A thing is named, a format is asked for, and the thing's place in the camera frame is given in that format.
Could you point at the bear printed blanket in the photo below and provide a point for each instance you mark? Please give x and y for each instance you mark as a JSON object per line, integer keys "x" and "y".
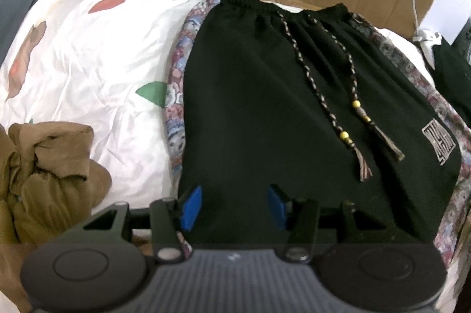
{"x": 92, "y": 59}

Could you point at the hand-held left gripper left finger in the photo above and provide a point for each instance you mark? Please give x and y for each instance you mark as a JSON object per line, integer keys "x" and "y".
{"x": 191, "y": 208}

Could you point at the folded black garment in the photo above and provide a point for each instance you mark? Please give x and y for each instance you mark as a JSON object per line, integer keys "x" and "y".
{"x": 454, "y": 73}

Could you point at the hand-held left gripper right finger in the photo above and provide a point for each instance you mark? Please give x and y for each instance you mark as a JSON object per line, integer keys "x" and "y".
{"x": 278, "y": 208}

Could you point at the brown garment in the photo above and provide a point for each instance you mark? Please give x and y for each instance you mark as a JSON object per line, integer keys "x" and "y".
{"x": 48, "y": 180}

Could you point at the black pants patterned side stripes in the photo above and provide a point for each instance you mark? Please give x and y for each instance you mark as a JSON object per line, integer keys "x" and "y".
{"x": 257, "y": 96}

